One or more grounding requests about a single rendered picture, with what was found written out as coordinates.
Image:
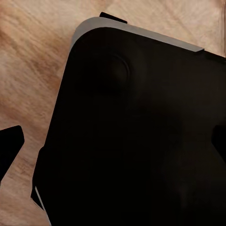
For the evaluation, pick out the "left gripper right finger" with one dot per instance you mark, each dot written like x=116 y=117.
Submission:
x=218 y=139

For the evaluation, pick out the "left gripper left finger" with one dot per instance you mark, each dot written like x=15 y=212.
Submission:
x=11 y=141

